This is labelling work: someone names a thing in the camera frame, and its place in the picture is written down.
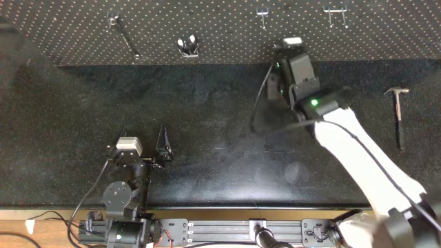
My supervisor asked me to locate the mounting rail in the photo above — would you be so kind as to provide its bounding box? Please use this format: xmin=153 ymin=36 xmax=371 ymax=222
xmin=76 ymin=210 xmax=341 ymax=248

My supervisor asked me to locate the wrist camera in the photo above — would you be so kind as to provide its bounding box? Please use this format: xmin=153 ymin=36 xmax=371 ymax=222
xmin=282 ymin=37 xmax=304 ymax=48
xmin=115 ymin=136 xmax=143 ymax=156

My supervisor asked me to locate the black pegboard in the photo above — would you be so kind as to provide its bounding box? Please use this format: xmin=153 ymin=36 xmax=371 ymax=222
xmin=0 ymin=0 xmax=441 ymax=67

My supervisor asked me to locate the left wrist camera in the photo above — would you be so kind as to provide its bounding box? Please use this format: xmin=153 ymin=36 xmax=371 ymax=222
xmin=115 ymin=136 xmax=143 ymax=156

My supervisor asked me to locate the wrench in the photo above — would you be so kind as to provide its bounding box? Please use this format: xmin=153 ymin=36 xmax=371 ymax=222
xmin=112 ymin=16 xmax=142 ymax=61

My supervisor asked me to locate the metal hook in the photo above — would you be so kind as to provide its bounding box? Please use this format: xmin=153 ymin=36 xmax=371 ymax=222
xmin=178 ymin=49 xmax=201 ymax=59
xmin=105 ymin=12 xmax=120 ymax=34
xmin=322 ymin=6 xmax=349 ymax=30
xmin=256 ymin=7 xmax=270 ymax=30

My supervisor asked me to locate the hammer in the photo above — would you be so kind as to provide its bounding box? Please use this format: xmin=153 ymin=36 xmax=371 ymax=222
xmin=383 ymin=85 xmax=411 ymax=151

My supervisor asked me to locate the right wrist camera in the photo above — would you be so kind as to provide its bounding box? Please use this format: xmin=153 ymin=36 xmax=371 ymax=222
xmin=282 ymin=37 xmax=304 ymax=48

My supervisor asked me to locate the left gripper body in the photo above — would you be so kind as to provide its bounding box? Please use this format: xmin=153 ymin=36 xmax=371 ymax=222
xmin=107 ymin=146 xmax=166 ymax=169

